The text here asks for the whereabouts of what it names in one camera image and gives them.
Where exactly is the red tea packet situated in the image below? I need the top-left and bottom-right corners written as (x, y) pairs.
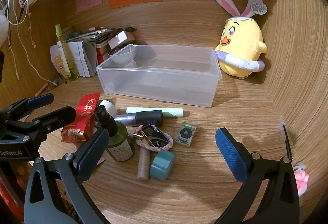
top-left (61, 93), bottom-right (100, 143)

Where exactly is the dark green spray bottle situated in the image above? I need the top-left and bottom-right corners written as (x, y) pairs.
top-left (94, 105), bottom-right (134, 162)

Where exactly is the beige lipstick tube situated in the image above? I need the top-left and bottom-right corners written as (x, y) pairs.
top-left (137, 147), bottom-right (150, 180)

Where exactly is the pink white braided bracelet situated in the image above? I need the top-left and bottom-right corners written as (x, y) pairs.
top-left (132, 124), bottom-right (175, 153)

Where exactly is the teal tape roll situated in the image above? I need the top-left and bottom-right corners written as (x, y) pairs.
top-left (150, 150), bottom-right (176, 181)

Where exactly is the blue razor blade box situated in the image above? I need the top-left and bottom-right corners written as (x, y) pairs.
top-left (141, 123), bottom-right (169, 147)

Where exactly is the small green floss box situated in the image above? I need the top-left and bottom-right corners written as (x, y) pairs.
top-left (175, 122), bottom-right (197, 147)

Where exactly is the pale green tube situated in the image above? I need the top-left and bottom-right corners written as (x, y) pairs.
top-left (126, 107), bottom-right (183, 118)

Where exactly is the yellow green spray bottle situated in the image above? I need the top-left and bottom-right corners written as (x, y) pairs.
top-left (55, 24), bottom-right (79, 81)

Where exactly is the white folded paper box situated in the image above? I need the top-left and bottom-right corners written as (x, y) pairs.
top-left (50, 41), bottom-right (97, 80)

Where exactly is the stack of books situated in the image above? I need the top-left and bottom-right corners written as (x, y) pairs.
top-left (68, 28), bottom-right (114, 64)

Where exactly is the red white marker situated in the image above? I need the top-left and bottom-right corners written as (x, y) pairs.
top-left (89, 26), bottom-right (105, 32)

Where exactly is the small white cardboard box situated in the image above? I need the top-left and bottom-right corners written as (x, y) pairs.
top-left (108, 28), bottom-right (135, 50)

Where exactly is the clear plastic storage bin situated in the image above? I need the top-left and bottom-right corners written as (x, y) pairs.
top-left (96, 45), bottom-right (222, 107)

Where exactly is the yellow chick plush toy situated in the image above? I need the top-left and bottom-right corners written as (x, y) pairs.
top-left (215, 0), bottom-right (267, 79)

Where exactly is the pink paw keychain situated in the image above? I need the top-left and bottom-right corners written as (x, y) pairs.
top-left (293, 162), bottom-right (309, 197)

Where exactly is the white cable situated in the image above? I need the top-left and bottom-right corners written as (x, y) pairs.
top-left (4, 0), bottom-right (59, 87)

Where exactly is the black pen on wall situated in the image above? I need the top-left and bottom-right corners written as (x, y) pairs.
top-left (282, 123), bottom-right (292, 162)

